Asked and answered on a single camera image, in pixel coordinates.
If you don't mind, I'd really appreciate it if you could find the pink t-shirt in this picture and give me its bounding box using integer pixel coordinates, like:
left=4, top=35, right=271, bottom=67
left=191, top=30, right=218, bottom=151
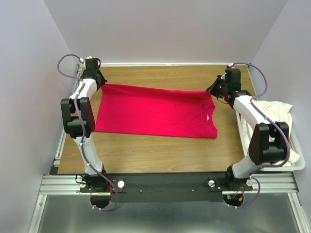
left=95, top=84, right=218, bottom=139

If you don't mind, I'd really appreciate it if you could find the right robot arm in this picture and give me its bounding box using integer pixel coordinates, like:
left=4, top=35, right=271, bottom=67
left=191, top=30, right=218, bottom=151
left=207, top=65, right=290, bottom=190

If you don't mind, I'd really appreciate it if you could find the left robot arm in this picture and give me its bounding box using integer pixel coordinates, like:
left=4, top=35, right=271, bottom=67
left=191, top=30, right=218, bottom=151
left=60, top=57, right=109, bottom=192

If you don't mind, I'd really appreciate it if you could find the cream white t-shirt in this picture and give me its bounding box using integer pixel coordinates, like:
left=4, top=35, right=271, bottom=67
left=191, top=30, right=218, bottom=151
left=240, top=100, right=301, bottom=167

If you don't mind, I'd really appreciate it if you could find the white laundry basket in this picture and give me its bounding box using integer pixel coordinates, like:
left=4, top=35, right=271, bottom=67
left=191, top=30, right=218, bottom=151
left=237, top=100, right=305, bottom=171

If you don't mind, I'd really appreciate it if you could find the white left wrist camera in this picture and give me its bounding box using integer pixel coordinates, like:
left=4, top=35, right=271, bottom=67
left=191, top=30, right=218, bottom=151
left=79, top=56, right=93, bottom=64

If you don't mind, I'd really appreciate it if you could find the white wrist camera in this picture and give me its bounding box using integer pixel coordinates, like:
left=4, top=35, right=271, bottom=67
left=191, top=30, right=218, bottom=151
left=79, top=56, right=93, bottom=64
left=226, top=63, right=234, bottom=68

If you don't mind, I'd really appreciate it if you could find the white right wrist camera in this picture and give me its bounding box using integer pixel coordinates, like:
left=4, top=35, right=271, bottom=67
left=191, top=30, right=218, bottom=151
left=226, top=63, right=234, bottom=68

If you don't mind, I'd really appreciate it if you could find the aluminium table frame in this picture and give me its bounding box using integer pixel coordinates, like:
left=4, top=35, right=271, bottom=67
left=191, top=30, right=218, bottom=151
left=28, top=63, right=311, bottom=233

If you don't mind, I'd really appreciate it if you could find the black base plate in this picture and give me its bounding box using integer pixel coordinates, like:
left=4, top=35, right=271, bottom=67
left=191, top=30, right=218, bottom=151
left=78, top=172, right=253, bottom=209

